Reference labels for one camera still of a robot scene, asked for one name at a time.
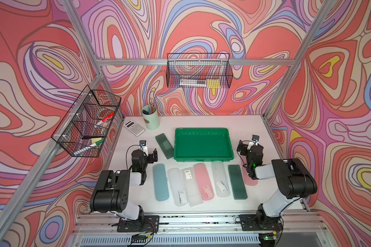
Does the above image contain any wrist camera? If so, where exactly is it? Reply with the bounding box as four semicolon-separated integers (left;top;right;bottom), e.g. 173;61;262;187
247;135;260;150
139;140;148;155

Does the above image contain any clear rounded pencil case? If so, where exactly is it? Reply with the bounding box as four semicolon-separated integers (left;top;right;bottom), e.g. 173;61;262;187
168;168;188;206

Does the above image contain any dark green case by tray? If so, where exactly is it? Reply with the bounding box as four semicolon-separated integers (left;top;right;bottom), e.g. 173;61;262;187
155;133;174;159

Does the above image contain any black wire basket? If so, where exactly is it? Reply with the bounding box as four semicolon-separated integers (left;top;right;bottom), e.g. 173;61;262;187
51;85;122;157
166;51;234;88

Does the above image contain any green plastic storage tray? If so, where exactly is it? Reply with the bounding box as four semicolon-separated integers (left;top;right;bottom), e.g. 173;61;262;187
174;128;234;162

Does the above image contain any black wire basket back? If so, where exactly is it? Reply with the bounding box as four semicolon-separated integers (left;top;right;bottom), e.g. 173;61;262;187
166;51;234;88

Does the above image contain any black wire basket left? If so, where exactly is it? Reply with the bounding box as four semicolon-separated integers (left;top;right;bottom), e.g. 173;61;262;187
51;85;122;157

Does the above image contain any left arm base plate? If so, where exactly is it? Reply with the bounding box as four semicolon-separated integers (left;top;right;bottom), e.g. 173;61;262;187
112;215;160;233

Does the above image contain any yellow box in back basket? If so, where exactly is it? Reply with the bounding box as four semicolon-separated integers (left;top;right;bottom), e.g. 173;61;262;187
206;79;221;89

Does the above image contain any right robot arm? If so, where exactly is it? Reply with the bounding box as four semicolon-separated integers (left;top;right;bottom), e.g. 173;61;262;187
237;141;318;229

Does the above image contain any red marker in basket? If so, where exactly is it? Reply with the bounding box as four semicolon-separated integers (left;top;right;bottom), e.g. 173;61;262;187
96;112;114;126

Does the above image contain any light green pen cup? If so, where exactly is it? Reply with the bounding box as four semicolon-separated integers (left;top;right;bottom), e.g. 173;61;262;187
142;104;160;130

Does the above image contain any clear frosted pencil case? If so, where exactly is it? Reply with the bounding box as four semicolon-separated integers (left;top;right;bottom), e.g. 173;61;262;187
211;161;230;198

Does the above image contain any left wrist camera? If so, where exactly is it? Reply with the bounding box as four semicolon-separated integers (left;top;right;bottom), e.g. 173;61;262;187
139;140;148;155

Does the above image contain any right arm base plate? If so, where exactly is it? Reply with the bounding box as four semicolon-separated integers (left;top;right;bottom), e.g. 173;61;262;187
239;215;283;232

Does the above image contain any pink pencil case with label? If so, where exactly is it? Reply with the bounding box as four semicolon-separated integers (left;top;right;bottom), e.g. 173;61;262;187
194;163;214;201

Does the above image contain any clear rectangular barcode pencil case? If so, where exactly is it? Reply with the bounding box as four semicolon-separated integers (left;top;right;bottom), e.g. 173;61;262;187
181;167;203;207

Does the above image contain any dark green pencil case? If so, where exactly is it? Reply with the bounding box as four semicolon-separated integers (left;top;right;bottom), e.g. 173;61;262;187
228;165;248;200

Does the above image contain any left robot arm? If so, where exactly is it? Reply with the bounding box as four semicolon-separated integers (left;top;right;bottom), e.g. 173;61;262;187
90;149;158;221

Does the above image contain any green white marker in basket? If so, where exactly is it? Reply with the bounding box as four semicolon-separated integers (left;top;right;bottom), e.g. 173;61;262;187
74;140;104;155

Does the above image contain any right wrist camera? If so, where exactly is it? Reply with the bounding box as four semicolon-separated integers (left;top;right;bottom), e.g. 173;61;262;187
247;135;260;150

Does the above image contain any teal pencil case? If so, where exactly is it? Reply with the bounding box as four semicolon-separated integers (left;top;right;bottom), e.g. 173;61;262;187
153;164;170;202

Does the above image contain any white calculator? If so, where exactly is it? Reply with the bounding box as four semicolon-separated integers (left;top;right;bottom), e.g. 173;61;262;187
124;120;145;136

